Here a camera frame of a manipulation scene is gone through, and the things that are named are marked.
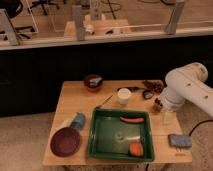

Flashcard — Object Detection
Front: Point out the clear utensil in tray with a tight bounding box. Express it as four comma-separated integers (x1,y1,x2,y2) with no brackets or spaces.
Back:
114,132,140,142

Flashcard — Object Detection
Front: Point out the black office chair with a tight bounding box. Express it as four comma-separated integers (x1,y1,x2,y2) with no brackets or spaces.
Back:
0,0,35,39

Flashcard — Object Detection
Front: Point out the red sausage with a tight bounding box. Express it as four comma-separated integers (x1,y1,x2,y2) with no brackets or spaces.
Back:
120,117,144,124

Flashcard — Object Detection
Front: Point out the white spoon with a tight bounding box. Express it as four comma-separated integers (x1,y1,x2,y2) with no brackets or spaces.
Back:
58,118,73,129

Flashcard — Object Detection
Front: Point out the green plastic tray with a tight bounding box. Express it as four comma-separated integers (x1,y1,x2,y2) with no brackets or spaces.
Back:
87,108,154,162

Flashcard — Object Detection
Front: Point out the white cup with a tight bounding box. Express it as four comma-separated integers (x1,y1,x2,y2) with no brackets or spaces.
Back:
117,88,131,105

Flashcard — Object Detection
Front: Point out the black small scoop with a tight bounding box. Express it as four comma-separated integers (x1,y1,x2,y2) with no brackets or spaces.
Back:
142,90,154,99

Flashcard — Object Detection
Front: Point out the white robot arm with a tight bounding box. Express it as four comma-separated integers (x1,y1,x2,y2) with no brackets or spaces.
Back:
160,62,213,117

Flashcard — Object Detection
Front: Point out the small brown cup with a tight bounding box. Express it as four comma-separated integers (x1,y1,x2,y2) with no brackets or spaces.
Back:
153,98,163,112

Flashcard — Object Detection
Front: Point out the blue sponge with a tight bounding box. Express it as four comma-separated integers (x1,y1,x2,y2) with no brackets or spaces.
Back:
168,134,192,148

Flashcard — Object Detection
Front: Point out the crumpled foil in bowl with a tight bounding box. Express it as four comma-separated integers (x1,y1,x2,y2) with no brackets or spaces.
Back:
89,77,102,87

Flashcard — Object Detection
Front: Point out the black spoon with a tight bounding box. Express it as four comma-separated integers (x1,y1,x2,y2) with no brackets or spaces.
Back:
117,87,145,92

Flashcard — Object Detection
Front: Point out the brown bowl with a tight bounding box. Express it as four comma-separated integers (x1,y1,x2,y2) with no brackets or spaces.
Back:
84,74,103,92

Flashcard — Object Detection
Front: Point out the orange carrot piece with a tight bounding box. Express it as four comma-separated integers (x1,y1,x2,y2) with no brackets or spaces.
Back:
129,141,143,157

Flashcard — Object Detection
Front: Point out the purple bowl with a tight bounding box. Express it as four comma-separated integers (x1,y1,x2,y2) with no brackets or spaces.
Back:
50,127,81,157

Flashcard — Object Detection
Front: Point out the black cable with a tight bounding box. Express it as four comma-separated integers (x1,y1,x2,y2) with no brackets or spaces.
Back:
188,119,213,137

